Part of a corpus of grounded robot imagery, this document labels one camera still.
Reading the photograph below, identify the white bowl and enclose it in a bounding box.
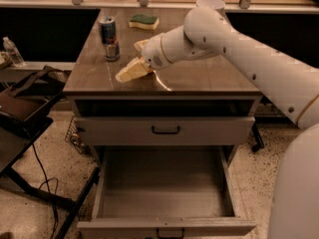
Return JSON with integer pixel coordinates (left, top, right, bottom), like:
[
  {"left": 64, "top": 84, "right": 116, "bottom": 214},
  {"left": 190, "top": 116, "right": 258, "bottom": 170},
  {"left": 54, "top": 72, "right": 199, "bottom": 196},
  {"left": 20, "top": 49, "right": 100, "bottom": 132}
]
[{"left": 196, "top": 0, "right": 225, "bottom": 11}]

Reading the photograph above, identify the closed grey upper drawer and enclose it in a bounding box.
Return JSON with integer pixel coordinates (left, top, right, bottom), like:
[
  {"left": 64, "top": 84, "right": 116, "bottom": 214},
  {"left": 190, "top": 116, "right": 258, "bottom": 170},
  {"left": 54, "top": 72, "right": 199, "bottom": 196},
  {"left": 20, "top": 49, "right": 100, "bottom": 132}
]
[{"left": 75, "top": 117, "right": 254, "bottom": 146}]

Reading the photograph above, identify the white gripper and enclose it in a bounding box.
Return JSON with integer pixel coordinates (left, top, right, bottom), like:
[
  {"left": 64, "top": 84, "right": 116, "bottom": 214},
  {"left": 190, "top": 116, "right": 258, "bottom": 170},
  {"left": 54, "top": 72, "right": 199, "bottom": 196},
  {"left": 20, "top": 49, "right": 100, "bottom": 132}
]
[{"left": 116, "top": 33, "right": 172, "bottom": 83}]

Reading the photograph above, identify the green yellow sponge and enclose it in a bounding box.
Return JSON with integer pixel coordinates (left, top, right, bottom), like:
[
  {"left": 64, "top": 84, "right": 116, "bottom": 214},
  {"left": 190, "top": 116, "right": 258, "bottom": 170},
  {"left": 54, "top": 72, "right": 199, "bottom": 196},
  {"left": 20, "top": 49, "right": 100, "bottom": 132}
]
[{"left": 129, "top": 14, "right": 160, "bottom": 31}]

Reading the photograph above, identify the blue silver drink can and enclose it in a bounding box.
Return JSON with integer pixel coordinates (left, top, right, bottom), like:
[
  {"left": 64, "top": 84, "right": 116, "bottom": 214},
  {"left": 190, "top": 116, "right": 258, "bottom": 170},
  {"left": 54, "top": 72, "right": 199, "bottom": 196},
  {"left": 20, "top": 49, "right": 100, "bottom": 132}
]
[{"left": 98, "top": 16, "right": 120, "bottom": 62}]

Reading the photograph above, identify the open grey bottom drawer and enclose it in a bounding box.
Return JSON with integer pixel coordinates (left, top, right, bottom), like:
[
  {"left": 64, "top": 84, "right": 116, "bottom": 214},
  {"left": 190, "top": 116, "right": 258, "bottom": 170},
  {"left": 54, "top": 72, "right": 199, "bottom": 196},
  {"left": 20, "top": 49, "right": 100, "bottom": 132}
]
[{"left": 78, "top": 147, "right": 255, "bottom": 239}]

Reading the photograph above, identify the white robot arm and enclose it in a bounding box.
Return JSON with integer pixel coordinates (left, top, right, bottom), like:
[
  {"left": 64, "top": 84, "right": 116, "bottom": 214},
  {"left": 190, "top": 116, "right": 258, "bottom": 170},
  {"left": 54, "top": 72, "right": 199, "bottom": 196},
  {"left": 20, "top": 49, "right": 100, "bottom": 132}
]
[{"left": 116, "top": 6, "right": 319, "bottom": 239}]

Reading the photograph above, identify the black floor cable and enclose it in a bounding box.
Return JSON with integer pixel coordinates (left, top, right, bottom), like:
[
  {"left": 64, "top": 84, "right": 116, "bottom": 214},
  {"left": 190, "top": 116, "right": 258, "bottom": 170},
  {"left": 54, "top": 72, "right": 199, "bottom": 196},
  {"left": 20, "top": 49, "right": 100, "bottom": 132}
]
[{"left": 30, "top": 142, "right": 60, "bottom": 239}]

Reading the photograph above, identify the grey drawer cabinet table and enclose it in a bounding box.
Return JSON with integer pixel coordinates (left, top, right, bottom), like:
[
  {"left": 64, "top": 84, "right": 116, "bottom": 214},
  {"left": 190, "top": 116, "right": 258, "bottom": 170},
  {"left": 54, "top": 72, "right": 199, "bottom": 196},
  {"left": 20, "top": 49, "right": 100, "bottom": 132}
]
[{"left": 62, "top": 7, "right": 268, "bottom": 239}]

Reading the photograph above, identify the clear plastic water bottle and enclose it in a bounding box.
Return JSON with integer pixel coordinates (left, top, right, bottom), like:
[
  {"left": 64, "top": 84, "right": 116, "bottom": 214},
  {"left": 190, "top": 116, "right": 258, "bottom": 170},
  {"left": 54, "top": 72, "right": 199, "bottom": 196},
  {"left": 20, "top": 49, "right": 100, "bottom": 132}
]
[{"left": 3, "top": 37, "right": 25, "bottom": 67}]

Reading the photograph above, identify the wire basket on floor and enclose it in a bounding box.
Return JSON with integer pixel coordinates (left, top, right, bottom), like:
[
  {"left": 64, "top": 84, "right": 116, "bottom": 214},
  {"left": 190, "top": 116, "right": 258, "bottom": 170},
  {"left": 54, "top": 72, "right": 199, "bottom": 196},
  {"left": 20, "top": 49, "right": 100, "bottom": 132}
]
[{"left": 65, "top": 117, "right": 91, "bottom": 154}]

